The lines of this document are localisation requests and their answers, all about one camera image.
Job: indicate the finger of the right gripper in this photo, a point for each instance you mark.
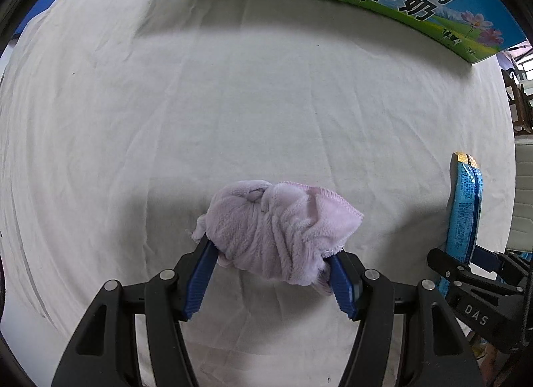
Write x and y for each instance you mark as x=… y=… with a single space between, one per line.
x=484 y=257
x=448 y=268

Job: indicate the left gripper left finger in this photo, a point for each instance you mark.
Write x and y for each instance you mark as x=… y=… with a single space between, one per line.
x=103 y=351

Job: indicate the blue snack bar packet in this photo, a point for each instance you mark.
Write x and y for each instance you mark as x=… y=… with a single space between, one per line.
x=466 y=207

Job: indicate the lilac fluffy towel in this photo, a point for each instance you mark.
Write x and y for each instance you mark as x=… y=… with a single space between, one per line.
x=284 y=231

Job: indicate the grey plastic chair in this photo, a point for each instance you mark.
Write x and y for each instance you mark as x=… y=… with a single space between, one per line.
x=520 y=239

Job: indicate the brown wooden chair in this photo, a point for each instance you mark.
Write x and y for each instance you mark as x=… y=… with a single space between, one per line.
x=520 y=104

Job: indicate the white tablecloth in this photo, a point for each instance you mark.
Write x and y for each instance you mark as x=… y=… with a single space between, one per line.
x=120 y=119

